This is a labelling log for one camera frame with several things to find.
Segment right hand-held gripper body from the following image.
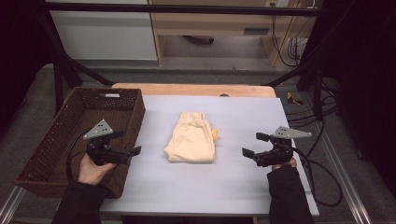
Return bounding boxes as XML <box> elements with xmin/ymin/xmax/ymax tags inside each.
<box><xmin>253</xmin><ymin>125</ymin><xmax>313</xmax><ymax>168</ymax></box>

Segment cream pants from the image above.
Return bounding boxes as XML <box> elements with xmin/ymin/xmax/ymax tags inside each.
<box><xmin>163</xmin><ymin>111</ymin><xmax>217</xmax><ymax>164</ymax></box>

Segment person's left hand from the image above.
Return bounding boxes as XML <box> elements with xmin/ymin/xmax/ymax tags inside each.
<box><xmin>78</xmin><ymin>153</ymin><xmax>117</xmax><ymax>187</ymax></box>

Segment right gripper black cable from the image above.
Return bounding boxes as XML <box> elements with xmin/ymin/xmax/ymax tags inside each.
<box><xmin>290</xmin><ymin>146</ymin><xmax>345</xmax><ymax>208</ymax></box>

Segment aluminium rail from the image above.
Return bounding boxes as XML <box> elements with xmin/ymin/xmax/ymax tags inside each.
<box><xmin>0</xmin><ymin>185</ymin><xmax>26</xmax><ymax>224</ymax></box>
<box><xmin>306</xmin><ymin>92</ymin><xmax>374</xmax><ymax>224</ymax></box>

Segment dark curtain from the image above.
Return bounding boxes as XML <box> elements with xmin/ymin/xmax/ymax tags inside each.
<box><xmin>303</xmin><ymin>0</ymin><xmax>396</xmax><ymax>190</ymax></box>
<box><xmin>0</xmin><ymin>0</ymin><xmax>54</xmax><ymax>138</ymax></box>

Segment wooden desk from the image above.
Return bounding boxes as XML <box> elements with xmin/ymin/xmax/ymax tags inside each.
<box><xmin>148</xmin><ymin>0</ymin><xmax>325</xmax><ymax>68</ymax></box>

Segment white table board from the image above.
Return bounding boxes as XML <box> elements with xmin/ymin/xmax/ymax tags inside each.
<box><xmin>99</xmin><ymin>94</ymin><xmax>320</xmax><ymax>217</ymax></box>

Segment black floor cables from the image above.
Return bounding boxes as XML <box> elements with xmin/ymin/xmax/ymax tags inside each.
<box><xmin>285</xmin><ymin>82</ymin><xmax>341</xmax><ymax>131</ymax></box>

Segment person's right hand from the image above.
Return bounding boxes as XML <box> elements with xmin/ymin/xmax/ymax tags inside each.
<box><xmin>271</xmin><ymin>157</ymin><xmax>298</xmax><ymax>172</ymax></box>

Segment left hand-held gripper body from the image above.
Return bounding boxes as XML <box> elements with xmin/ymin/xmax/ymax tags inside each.
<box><xmin>82</xmin><ymin>119</ymin><xmax>132</xmax><ymax>166</ymax></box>

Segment black metal stand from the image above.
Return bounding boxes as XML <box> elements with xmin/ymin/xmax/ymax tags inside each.
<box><xmin>36</xmin><ymin>12</ymin><xmax>116</xmax><ymax>119</ymax></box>
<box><xmin>262</xmin><ymin>55</ymin><xmax>326</xmax><ymax>121</ymax></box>

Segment hanging black cables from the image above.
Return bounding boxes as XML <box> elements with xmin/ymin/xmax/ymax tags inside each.
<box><xmin>270</xmin><ymin>14</ymin><xmax>310</xmax><ymax>68</ymax></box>

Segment brown woven basket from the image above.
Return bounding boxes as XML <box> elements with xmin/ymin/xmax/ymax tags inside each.
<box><xmin>14</xmin><ymin>86</ymin><xmax>147</xmax><ymax>200</ymax></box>

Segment black horizontal frame bar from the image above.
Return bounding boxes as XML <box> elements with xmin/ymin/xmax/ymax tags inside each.
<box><xmin>43</xmin><ymin>2</ymin><xmax>322</xmax><ymax>18</ymax></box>

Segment white cabinet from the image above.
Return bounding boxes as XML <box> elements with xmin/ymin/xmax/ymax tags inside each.
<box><xmin>45</xmin><ymin>0</ymin><xmax>159</xmax><ymax>62</ymax></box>

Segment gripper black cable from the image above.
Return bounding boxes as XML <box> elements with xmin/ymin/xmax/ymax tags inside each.
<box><xmin>65</xmin><ymin>129</ymin><xmax>94</xmax><ymax>182</ymax></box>
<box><xmin>290</xmin><ymin>146</ymin><xmax>345</xmax><ymax>208</ymax></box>

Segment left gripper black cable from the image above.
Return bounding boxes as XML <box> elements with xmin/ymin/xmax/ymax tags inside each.
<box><xmin>65</xmin><ymin>129</ymin><xmax>94</xmax><ymax>182</ymax></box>

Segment light wooden table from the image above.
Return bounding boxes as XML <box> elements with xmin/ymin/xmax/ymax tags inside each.
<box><xmin>111</xmin><ymin>82</ymin><xmax>277</xmax><ymax>99</ymax></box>

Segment yellow and black floor object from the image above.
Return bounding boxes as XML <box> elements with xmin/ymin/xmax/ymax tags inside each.
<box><xmin>286</xmin><ymin>91</ymin><xmax>304</xmax><ymax>106</ymax></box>

